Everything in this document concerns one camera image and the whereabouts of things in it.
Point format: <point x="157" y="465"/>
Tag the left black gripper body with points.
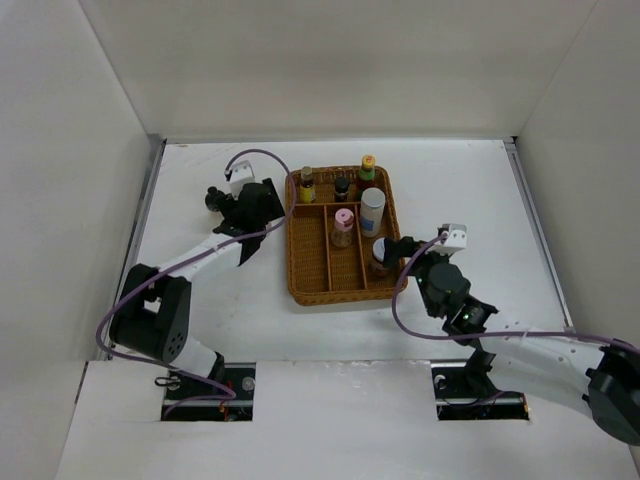
<point x="229" y="206"/>

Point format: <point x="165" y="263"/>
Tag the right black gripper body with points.
<point x="422" y="272"/>

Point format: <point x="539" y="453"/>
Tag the white-lid red-label jar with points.
<point x="376" y="264"/>

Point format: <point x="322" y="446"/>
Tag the small gold-cap yellow bottle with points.
<point x="307" y="193"/>

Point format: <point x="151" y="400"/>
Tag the black-stopper glass bottle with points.
<point x="216" y="200"/>

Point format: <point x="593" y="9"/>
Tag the tall silver-lid bead jar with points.
<point x="372" y="206"/>

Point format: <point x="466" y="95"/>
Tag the pink-lid spice jar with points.
<point x="342" y="231"/>

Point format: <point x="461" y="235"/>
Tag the small dark-lid pepper shaker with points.
<point x="341" y="189"/>

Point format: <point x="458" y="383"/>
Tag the yellow-cap brown sauce bottle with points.
<point x="366" y="175"/>

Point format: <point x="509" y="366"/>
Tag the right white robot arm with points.
<point x="592" y="375"/>

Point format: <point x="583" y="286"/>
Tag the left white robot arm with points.
<point x="154" y="319"/>

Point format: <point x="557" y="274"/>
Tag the brown wicker divided basket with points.
<point x="319" y="273"/>

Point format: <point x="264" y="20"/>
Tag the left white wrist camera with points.
<point x="238" y="175"/>

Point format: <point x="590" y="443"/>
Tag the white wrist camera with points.
<point x="454" y="238"/>
<point x="238" y="175"/>

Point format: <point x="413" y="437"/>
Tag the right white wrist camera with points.
<point x="454" y="238"/>

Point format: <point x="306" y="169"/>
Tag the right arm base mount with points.
<point x="464" y="392"/>

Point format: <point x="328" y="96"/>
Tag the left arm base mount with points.
<point x="188" y="400"/>

